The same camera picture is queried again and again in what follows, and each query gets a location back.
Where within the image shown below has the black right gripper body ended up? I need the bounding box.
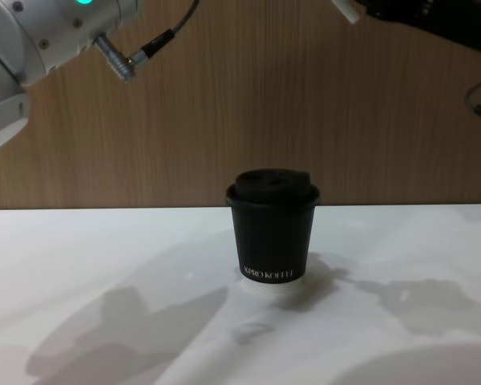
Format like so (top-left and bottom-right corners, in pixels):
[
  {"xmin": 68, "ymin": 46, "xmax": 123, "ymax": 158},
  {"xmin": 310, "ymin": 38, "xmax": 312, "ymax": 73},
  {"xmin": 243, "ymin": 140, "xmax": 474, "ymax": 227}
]
[{"xmin": 354, "ymin": 0, "xmax": 481, "ymax": 58}]

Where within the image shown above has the black plastic cup lid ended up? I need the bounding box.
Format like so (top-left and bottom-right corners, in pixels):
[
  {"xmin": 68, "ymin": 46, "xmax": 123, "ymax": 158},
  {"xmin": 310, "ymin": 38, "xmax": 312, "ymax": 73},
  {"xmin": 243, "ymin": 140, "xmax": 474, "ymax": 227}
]
[{"xmin": 225, "ymin": 169, "xmax": 321, "ymax": 210}]

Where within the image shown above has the black paper cup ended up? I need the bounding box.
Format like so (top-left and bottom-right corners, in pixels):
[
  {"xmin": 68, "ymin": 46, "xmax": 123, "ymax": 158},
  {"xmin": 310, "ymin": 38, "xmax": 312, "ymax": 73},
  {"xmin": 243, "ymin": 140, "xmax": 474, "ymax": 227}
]
[{"xmin": 228, "ymin": 199, "xmax": 317, "ymax": 287}]

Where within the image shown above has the white table cloth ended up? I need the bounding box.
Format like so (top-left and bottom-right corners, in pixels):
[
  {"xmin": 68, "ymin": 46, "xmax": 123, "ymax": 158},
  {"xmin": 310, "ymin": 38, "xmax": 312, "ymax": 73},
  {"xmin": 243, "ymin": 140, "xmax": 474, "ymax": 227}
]
[{"xmin": 0, "ymin": 204, "xmax": 481, "ymax": 385}]

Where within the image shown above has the wooden wall panel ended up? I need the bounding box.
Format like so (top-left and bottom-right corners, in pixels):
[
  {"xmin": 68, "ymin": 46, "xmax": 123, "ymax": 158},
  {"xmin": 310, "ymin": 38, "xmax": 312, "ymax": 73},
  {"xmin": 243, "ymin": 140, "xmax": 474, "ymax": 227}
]
[{"xmin": 0, "ymin": 0, "xmax": 481, "ymax": 211}]

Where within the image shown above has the dark cable with silver plug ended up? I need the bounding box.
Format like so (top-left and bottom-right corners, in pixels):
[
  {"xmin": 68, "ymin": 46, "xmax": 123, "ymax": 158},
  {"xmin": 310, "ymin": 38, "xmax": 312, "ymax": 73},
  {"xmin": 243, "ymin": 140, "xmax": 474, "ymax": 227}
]
[{"xmin": 93, "ymin": 0, "xmax": 202, "ymax": 84}]

